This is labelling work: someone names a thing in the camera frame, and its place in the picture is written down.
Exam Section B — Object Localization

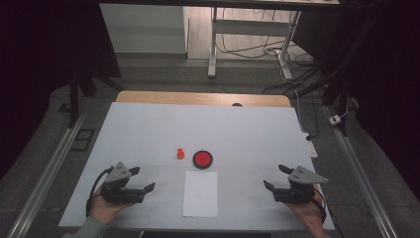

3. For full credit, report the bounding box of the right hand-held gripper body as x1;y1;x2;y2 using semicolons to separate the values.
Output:
272;166;330;204

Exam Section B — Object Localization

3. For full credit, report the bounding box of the wooden table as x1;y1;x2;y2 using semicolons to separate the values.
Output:
115;90;292;108

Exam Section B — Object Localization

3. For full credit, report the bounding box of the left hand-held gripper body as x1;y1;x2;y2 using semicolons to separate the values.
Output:
100;161;147;204

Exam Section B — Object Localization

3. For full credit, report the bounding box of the white paper sheet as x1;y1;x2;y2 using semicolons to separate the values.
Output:
181;171;219;218

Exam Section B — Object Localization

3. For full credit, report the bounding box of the white desk frame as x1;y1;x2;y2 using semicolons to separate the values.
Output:
207;6;303;80

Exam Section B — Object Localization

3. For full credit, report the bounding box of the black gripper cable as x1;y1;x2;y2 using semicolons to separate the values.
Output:
311;183;328;225
85;166;115;218

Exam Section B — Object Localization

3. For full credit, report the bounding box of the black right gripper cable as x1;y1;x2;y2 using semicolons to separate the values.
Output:
311;183;328;225

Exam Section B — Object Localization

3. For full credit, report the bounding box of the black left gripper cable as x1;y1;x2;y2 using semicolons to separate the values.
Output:
85;166;115;218

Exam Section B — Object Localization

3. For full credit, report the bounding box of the white cabinet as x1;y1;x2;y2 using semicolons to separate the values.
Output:
99;3;190;55

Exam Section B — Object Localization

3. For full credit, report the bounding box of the black power strip cable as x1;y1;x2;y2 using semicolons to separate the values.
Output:
306;92;321;141

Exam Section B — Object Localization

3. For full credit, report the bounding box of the aluminium rail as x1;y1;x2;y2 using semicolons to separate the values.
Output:
324;105;399;238
6;111;87;238

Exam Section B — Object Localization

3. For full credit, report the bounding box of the white power strip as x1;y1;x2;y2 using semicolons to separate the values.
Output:
301;132;319;160

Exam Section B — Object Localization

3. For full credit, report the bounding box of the person's right hand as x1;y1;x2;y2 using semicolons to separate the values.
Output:
284;188;327;234

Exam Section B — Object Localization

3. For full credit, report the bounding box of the black metal stand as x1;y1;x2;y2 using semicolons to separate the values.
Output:
66;69;127;129
295;59;352;137

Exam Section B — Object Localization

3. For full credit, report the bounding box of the round red ink pad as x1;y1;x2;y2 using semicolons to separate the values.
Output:
192;150;214;171

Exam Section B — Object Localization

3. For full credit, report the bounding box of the large white table mat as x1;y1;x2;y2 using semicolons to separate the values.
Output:
58;101;336;231

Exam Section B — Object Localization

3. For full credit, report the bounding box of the floor cable bundle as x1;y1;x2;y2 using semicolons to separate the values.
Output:
216;8;315;68

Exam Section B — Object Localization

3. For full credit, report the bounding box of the person's left hand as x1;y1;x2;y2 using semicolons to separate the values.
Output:
88;193;134;226

